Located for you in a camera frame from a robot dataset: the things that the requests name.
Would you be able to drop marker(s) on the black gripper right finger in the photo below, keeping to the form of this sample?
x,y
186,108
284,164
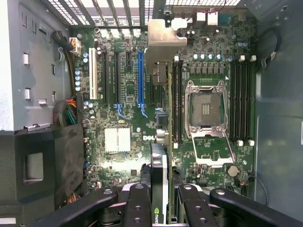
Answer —
x,y
191,208

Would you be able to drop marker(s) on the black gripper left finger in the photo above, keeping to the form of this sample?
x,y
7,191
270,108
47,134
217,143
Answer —
x,y
138,205

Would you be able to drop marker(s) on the round coin battery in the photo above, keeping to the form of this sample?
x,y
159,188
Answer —
x,y
232,170

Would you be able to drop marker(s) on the silver chipset heatsink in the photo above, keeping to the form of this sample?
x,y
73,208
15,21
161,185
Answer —
x,y
117,140

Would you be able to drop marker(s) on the green Dell motherboard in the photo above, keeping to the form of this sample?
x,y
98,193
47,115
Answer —
x,y
132,118

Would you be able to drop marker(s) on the CPU socket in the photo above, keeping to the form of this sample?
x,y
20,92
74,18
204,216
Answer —
x,y
206,111

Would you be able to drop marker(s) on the black RAM slot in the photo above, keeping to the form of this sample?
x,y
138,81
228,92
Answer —
x,y
249,99
244,99
238,99
233,99

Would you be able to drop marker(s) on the black plastic air shroud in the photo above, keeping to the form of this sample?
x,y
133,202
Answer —
x,y
35,146

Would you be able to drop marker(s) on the dark grey open PC case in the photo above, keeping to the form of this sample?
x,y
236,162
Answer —
x,y
279,118

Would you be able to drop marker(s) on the blue expansion slot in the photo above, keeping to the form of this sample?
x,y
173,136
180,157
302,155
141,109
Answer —
x,y
140,78

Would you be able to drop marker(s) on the long black expansion slot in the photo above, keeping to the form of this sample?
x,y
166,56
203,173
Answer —
x,y
105,78
117,78

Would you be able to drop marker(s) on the white expansion slot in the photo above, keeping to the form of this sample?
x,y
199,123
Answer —
x,y
93,73

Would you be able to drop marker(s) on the short black expansion slot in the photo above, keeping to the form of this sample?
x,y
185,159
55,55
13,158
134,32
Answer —
x,y
128,58

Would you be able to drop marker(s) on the grey power supply unit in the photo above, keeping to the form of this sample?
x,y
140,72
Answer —
x,y
35,71

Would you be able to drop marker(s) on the white power connector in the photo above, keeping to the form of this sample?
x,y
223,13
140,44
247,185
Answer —
x,y
75,46

